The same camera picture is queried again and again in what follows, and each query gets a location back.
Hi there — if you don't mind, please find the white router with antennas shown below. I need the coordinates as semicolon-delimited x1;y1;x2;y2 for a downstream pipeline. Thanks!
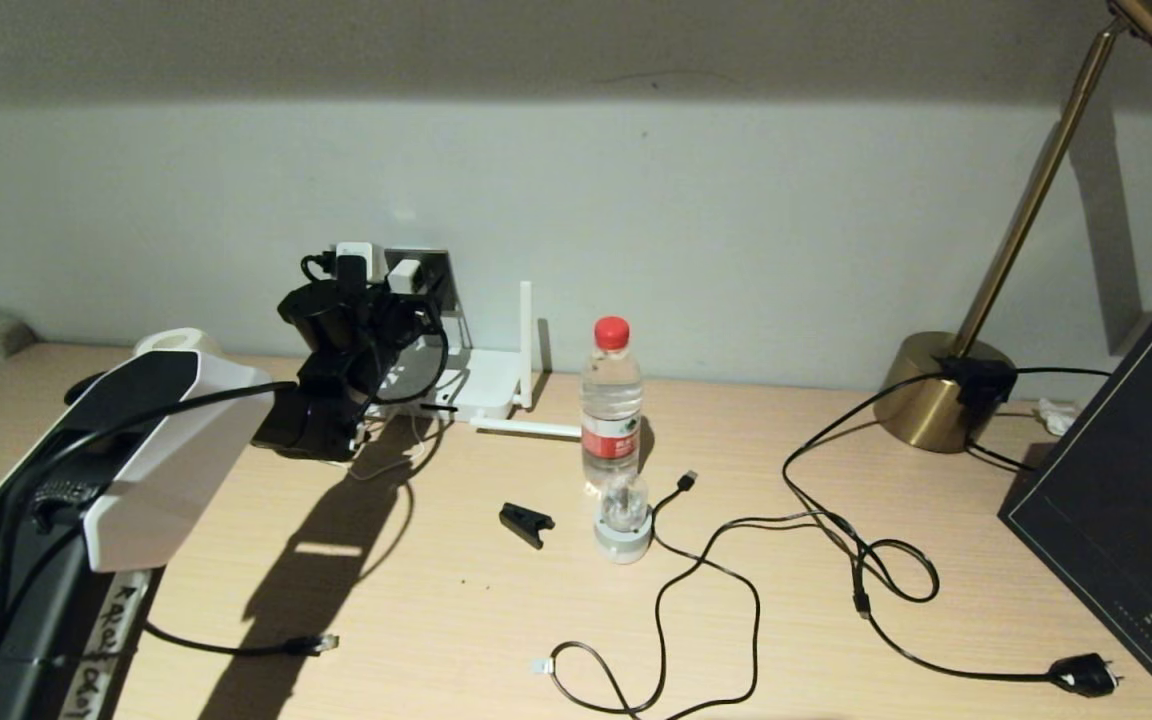
376;282;583;442

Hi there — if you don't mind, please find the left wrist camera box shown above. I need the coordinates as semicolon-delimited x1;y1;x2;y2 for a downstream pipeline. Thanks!
333;241;376;292

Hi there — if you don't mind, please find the black USB cable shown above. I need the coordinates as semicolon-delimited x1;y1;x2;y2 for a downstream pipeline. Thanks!
533;472;872;720

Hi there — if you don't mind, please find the grey wall socket plate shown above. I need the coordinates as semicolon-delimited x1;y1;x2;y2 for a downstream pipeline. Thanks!
383;250;460;316

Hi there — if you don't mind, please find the white toilet paper roll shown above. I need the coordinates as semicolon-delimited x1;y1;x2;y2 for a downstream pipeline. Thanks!
134;328;222;359

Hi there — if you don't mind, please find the small white crumpled item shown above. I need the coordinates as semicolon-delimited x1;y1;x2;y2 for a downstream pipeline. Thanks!
1031;400;1074;439

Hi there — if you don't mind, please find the brass desk lamp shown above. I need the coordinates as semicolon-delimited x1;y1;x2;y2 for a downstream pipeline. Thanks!
871;0;1152;457

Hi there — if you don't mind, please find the small black clip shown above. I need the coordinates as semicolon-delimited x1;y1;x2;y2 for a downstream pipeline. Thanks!
498;503;557;550

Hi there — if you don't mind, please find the black box on lamp cord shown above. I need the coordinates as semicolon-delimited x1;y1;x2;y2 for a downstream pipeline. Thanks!
931;357;1017;411

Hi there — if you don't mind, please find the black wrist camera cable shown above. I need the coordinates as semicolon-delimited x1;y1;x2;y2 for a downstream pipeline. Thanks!
298;252;452;406

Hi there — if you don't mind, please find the black lamp power cord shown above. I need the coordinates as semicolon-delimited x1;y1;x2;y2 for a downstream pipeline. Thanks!
781;368;1124;698

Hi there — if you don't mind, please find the water bottle red cap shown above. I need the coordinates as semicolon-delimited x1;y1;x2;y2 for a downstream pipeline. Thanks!
580;319;644;496

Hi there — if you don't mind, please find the black ethernet cable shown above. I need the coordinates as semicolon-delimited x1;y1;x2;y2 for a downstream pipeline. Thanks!
141;620;341;659

